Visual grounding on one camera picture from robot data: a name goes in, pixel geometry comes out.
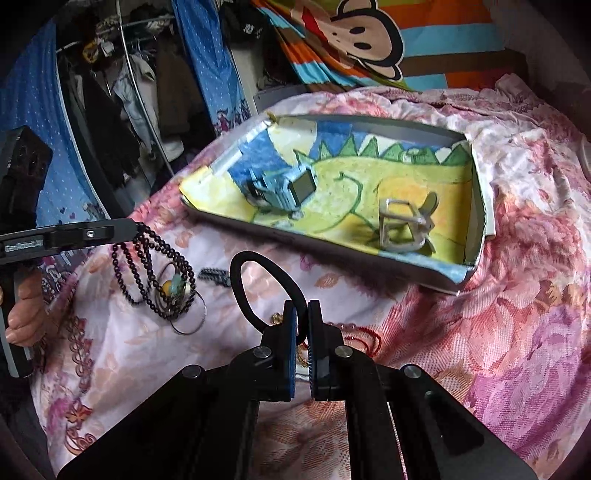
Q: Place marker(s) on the crayon drawing paper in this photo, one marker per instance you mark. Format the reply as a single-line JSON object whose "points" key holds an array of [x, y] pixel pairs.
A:
{"points": [[415, 184]]}

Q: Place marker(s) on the black printed bag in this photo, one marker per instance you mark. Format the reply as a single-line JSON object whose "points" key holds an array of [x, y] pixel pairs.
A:
{"points": [[244, 27]]}

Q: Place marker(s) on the grey cardboard tray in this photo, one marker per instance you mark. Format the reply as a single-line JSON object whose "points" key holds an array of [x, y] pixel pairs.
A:
{"points": [[397, 127]]}

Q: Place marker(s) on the dark hair clip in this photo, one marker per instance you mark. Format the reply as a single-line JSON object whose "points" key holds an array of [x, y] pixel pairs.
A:
{"points": [[214, 277]]}

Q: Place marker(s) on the curved metal wardrobe pole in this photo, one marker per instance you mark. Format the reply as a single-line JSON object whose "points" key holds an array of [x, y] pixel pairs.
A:
{"points": [[135, 87]]}

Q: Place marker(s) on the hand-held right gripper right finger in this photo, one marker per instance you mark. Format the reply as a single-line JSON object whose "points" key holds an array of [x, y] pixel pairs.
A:
{"points": [[316, 355]]}

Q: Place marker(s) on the blue dotted wardrobe curtain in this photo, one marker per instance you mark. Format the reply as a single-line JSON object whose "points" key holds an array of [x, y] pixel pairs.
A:
{"points": [[207, 69], [37, 106]]}

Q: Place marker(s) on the person's left hand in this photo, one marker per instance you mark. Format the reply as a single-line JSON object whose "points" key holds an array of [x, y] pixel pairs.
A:
{"points": [[25, 318]]}

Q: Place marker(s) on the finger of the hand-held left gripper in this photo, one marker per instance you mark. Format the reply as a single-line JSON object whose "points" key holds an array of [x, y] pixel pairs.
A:
{"points": [[83, 234]]}

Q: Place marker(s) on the light blue wrist watch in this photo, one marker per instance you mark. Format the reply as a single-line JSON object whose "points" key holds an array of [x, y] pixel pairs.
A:
{"points": [[277, 184]]}

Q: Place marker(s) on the row of hanging clothes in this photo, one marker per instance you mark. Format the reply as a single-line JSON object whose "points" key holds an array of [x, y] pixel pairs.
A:
{"points": [[175, 83]]}

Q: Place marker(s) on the floral bed sheet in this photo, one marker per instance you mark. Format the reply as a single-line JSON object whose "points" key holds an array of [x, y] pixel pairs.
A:
{"points": [[508, 277]]}

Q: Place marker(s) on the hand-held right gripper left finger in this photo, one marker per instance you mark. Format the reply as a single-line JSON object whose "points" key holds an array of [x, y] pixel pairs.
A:
{"points": [[290, 355]]}

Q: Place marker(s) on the silver hoop with coloured beads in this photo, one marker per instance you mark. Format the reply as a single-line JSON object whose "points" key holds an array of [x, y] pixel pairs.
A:
{"points": [[167, 287]]}

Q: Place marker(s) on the striped monkey print blanket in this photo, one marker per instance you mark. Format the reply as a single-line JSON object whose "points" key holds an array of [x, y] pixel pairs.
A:
{"points": [[369, 27]]}

